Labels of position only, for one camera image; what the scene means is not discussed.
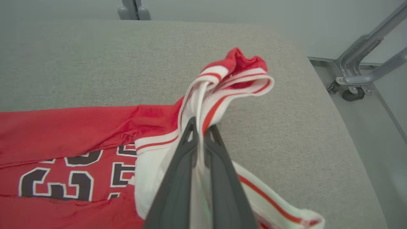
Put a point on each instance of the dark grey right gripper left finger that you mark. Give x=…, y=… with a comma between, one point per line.
x=175, y=190

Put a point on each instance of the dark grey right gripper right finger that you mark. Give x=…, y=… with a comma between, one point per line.
x=225, y=190

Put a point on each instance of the red basketball jersey number 23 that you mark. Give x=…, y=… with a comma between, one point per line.
x=79, y=127

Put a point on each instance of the black caster wheel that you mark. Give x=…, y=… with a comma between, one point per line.
x=351, y=95

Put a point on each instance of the grey metal post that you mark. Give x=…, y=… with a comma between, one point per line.
x=127, y=11

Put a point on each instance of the grey metal cart frame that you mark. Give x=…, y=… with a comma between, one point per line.
x=375, y=74

